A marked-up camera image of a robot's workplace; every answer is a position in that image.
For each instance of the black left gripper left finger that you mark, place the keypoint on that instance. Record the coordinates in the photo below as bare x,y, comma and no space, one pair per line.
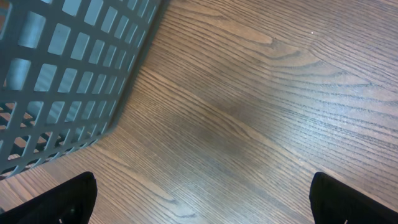
70,202

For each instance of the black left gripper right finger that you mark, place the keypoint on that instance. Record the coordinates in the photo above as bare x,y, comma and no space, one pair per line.
333,202

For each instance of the grey plastic mesh basket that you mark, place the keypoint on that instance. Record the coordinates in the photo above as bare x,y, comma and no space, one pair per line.
67,69

